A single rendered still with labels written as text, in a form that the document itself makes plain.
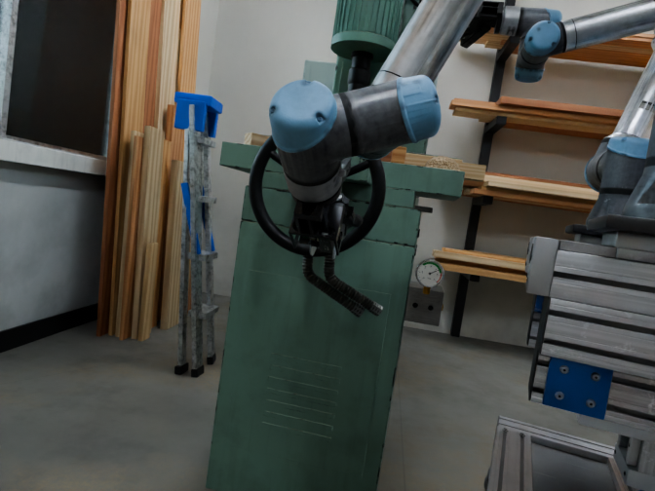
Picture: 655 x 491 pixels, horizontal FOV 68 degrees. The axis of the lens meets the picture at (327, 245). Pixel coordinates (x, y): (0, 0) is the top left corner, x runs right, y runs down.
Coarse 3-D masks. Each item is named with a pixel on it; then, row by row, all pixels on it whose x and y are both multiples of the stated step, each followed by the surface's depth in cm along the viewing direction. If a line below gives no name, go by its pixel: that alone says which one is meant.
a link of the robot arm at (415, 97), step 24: (360, 96) 55; (384, 96) 55; (408, 96) 55; (432, 96) 55; (360, 120) 54; (384, 120) 55; (408, 120) 55; (432, 120) 55; (360, 144) 56; (384, 144) 57
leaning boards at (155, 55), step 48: (144, 0) 242; (192, 0) 297; (144, 48) 246; (192, 48) 303; (144, 96) 250; (144, 144) 235; (144, 192) 237; (144, 240) 240; (144, 288) 238; (144, 336) 241
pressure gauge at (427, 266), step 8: (424, 264) 109; (432, 264) 109; (440, 264) 108; (416, 272) 109; (424, 272) 109; (440, 272) 109; (424, 280) 109; (432, 280) 109; (440, 280) 109; (424, 288) 112
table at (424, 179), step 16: (224, 144) 123; (240, 144) 122; (224, 160) 123; (240, 160) 123; (272, 160) 121; (352, 176) 108; (368, 176) 109; (400, 176) 115; (416, 176) 115; (432, 176) 114; (448, 176) 113; (464, 176) 113; (416, 192) 118; (432, 192) 114; (448, 192) 114
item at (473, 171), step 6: (408, 156) 130; (408, 162) 130; (414, 162) 130; (420, 162) 130; (426, 162) 129; (456, 162) 128; (462, 168) 128; (468, 168) 127; (474, 168) 127; (480, 168) 127; (468, 174) 127; (474, 174) 127; (480, 174) 127; (480, 180) 128
